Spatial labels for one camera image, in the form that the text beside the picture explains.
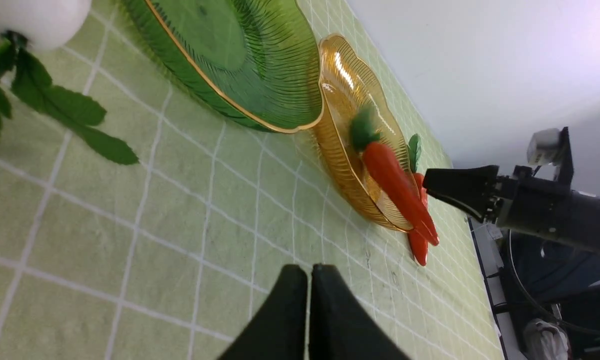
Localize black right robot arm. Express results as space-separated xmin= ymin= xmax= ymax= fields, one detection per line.
xmin=423 ymin=165 xmax=600 ymax=255

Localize orange carrot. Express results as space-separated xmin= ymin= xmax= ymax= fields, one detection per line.
xmin=349 ymin=105 xmax=439 ymax=246
xmin=408 ymin=133 xmax=429 ymax=267

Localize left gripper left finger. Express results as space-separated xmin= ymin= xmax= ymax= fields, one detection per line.
xmin=219 ymin=264 xmax=308 ymax=360

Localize green ribbed plastic plate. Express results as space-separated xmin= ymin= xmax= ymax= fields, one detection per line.
xmin=120 ymin=0 xmax=325 ymax=134

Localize amber ribbed plastic plate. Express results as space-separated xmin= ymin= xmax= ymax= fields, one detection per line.
xmin=313 ymin=33 xmax=412 ymax=233

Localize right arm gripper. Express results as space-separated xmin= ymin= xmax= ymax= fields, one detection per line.
xmin=423 ymin=165 xmax=573 ymax=236

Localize white radish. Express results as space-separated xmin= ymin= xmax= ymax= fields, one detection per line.
xmin=0 ymin=0 xmax=139 ymax=166

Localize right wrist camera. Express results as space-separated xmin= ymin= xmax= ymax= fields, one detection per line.
xmin=526 ymin=126 xmax=574 ymax=187

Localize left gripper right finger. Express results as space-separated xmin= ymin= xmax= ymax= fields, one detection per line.
xmin=310 ymin=264 xmax=409 ymax=360

